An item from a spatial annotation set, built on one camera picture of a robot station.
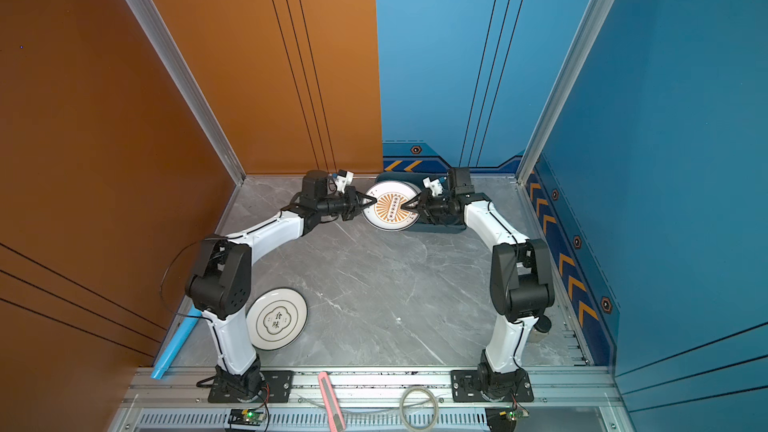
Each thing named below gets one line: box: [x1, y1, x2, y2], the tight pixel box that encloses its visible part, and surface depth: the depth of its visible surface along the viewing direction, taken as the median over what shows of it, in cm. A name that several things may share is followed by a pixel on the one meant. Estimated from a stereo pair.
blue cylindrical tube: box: [150, 307, 203, 380], surface depth 80 cm
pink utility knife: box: [318, 371, 347, 432], surface depth 72 cm
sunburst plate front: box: [362, 180, 421, 231], surface depth 88 cm
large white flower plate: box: [246, 288, 308, 351], surface depth 85 cm
